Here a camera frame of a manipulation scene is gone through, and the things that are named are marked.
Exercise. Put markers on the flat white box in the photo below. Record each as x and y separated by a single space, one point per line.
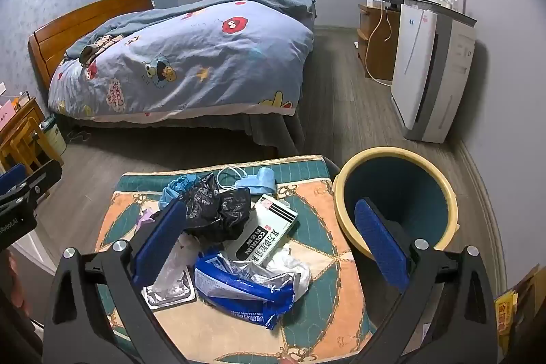
377 3

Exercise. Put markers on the silver foil wrapper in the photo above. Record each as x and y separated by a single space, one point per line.
170 287

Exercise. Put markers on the wooden cabinet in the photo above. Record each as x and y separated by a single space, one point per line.
379 48

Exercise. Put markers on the blue wet wipes packet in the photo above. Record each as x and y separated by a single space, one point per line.
243 295

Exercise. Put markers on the black plastic bag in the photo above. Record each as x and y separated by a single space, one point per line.
217 210

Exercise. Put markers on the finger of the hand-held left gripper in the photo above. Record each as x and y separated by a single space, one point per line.
30 182

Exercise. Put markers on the white air purifier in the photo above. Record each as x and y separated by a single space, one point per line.
431 69

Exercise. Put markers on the blue face mask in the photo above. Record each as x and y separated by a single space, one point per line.
256 180

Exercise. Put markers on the small dark plush toy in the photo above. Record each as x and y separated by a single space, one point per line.
87 52

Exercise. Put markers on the crumpled blue plastic glove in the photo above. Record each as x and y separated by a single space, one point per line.
175 187

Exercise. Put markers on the teal bin with yellow rim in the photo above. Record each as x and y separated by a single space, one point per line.
426 172

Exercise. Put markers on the white tissue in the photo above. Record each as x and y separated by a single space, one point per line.
294 268

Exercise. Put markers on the white and black medicine box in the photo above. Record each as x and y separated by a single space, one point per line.
266 227

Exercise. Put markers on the green can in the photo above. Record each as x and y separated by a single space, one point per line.
54 136

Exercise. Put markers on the pink paper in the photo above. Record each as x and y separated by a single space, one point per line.
6 114

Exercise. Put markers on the patterned teal orange mat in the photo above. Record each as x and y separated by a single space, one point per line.
328 295

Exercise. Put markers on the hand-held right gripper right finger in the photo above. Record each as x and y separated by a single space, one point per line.
379 244

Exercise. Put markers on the purple wrapper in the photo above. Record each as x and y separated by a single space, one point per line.
145 217

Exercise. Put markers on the papers and yellow bag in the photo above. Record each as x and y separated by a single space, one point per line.
507 317

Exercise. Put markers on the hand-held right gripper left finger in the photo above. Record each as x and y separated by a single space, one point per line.
158 238

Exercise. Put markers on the wooden nightstand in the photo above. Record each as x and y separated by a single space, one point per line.
23 133

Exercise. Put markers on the wooden bed headboard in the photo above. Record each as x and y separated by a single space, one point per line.
55 35

